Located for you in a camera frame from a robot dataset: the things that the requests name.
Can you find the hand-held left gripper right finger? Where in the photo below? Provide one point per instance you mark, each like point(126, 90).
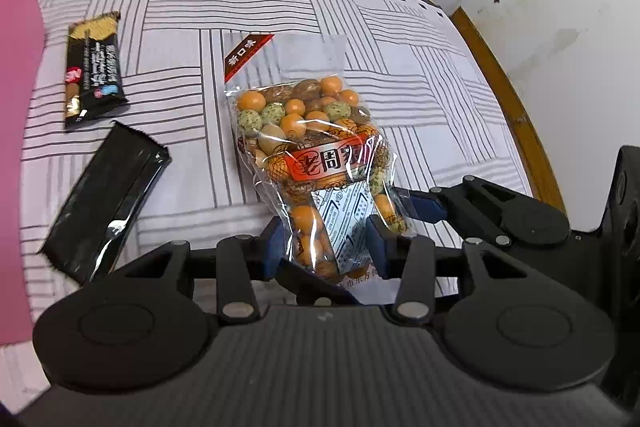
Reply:
point(377, 249)

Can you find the pink cardboard box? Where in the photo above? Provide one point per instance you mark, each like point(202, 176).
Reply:
point(15, 107)

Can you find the black cracker packet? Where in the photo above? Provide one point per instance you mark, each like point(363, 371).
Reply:
point(92, 72)

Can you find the white line-patterned bedsheet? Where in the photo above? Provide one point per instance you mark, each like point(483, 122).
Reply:
point(425, 107)

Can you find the plain black snack packet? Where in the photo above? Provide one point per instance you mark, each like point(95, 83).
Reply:
point(105, 202)

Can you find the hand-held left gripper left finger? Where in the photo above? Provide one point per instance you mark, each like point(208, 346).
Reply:
point(272, 252)

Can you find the clear mixed nut bag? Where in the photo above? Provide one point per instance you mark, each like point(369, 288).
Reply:
point(300, 127)

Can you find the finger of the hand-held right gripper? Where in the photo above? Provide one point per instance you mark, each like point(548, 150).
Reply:
point(325, 287)
point(425, 206)

